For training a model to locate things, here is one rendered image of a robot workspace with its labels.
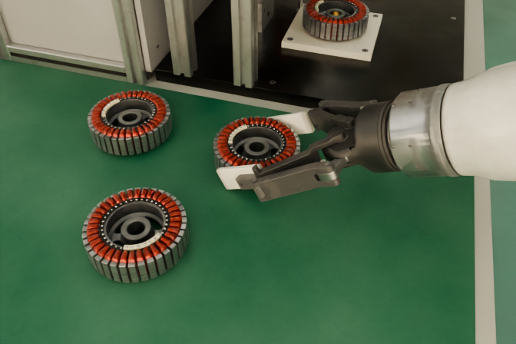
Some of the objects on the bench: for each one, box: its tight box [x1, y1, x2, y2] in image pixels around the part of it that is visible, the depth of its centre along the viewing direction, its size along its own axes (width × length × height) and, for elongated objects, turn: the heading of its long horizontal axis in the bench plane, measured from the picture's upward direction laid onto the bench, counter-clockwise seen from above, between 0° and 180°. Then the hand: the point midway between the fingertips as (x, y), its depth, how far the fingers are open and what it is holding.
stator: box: [88, 90, 172, 155], centre depth 71 cm, size 11×11×4 cm
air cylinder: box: [258, 0, 274, 33], centre depth 91 cm, size 5×8×6 cm
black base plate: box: [155, 0, 465, 109], centre depth 99 cm, size 47×64×2 cm
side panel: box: [0, 0, 152, 85], centre depth 75 cm, size 28×3×32 cm, turn 73°
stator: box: [213, 117, 300, 170], centre depth 67 cm, size 11×11×4 cm
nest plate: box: [281, 3, 382, 61], centre depth 89 cm, size 15×15×1 cm
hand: (258, 150), depth 66 cm, fingers closed on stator, 11 cm apart
